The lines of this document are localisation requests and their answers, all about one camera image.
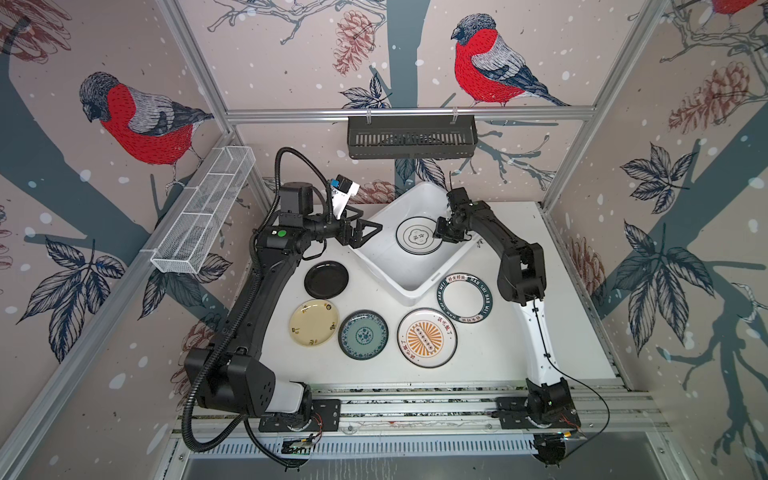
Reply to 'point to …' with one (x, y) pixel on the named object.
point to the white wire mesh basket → (188, 244)
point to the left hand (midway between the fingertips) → (369, 219)
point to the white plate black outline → (415, 235)
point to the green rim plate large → (465, 298)
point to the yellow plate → (314, 322)
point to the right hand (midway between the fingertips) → (436, 237)
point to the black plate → (326, 279)
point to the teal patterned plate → (363, 334)
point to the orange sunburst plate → (427, 337)
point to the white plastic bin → (405, 256)
